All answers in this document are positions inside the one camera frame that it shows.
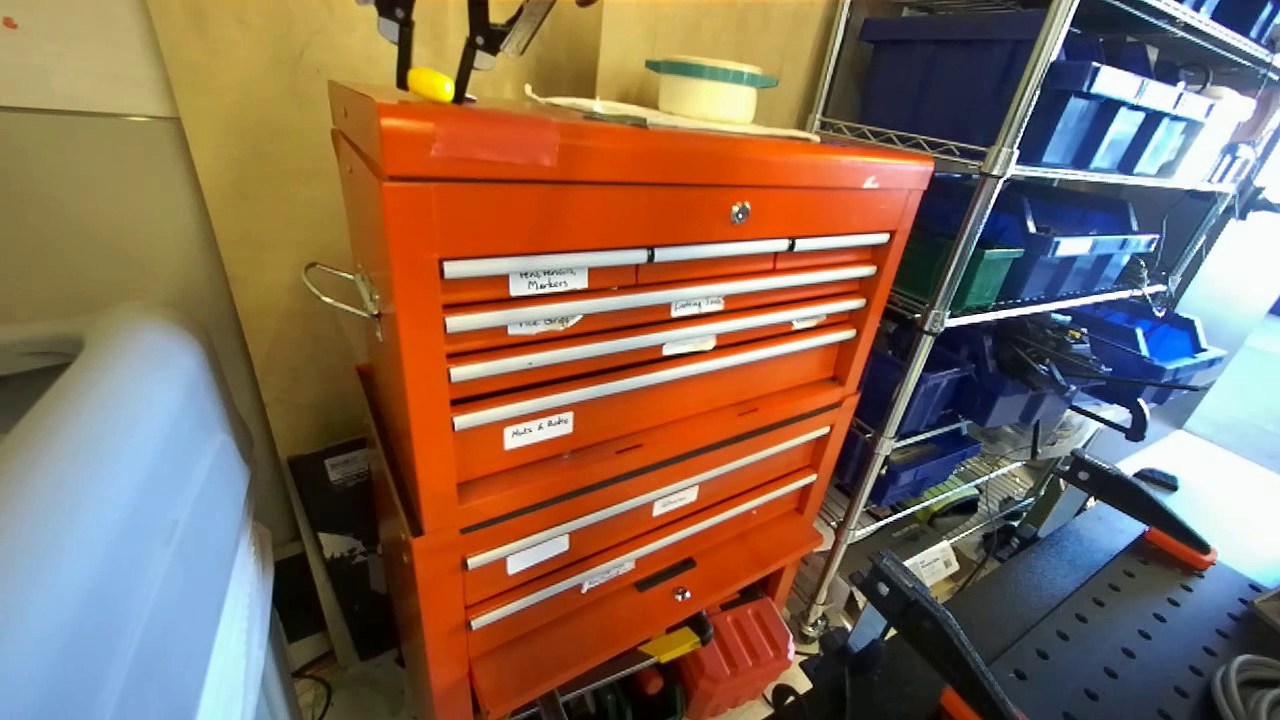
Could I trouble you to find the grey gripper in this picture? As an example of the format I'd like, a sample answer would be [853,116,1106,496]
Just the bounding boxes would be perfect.
[372,0,565,107]

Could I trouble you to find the small yellow object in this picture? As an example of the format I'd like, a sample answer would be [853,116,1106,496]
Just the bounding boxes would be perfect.
[405,62,458,107]

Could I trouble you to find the white flat plate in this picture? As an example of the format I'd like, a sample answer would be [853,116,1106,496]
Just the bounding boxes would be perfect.
[519,80,818,147]

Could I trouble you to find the orange tool chest with drawers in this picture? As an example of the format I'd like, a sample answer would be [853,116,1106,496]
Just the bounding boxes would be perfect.
[323,80,941,538]

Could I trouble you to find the tan plywood board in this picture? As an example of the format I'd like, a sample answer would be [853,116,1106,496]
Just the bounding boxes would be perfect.
[138,0,607,465]

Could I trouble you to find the white bowl with green rim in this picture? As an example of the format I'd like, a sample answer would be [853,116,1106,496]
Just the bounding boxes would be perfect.
[639,52,784,133]

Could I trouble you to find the large dark blue tote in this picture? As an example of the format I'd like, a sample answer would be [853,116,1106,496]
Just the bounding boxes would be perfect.
[856,8,1053,147]

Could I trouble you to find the black box on floor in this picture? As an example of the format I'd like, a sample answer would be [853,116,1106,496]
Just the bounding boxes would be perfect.
[283,440,401,666]

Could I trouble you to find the orange roller cabinet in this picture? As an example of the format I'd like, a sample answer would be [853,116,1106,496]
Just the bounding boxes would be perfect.
[356,380,859,720]

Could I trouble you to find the translucent white plastic tub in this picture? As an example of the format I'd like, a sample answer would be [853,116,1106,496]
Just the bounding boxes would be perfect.
[0,303,281,720]

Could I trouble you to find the green storage bin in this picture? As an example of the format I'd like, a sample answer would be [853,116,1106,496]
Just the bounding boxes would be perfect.
[897,227,1028,321]

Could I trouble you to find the dark blue parts bin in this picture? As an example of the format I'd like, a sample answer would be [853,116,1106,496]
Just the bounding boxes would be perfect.
[834,427,986,519]
[853,339,981,442]

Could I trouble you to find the blue stacking bin row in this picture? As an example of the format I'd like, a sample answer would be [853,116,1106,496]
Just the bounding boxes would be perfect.
[981,195,1167,307]

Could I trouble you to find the red plastic case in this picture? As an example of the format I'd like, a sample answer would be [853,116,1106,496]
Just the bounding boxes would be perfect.
[677,593,798,720]

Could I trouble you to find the blue storage bins with labels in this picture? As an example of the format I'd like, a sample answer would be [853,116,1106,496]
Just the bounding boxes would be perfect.
[1021,54,1257,182]

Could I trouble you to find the black clamp with orange grip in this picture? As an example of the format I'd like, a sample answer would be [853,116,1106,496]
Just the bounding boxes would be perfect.
[853,553,1030,720]
[1055,446,1221,577]

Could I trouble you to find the open blue parts bin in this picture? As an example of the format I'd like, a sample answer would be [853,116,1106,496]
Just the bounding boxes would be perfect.
[1074,301,1227,390]

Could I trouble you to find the black perforated board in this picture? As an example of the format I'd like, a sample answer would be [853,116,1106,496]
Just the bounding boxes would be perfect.
[930,498,1280,720]

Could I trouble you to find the chrome side handle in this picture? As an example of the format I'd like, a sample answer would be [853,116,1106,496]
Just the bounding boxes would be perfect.
[296,254,384,323]

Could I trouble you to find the metal wire shelving rack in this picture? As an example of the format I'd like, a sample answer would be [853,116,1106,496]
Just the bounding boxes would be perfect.
[797,0,1280,633]

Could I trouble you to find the yellow tool handle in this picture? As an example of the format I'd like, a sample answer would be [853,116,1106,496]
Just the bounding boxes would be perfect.
[634,622,702,666]

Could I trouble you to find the black handled tool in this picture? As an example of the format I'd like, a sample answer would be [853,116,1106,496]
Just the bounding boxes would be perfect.
[994,317,1150,442]

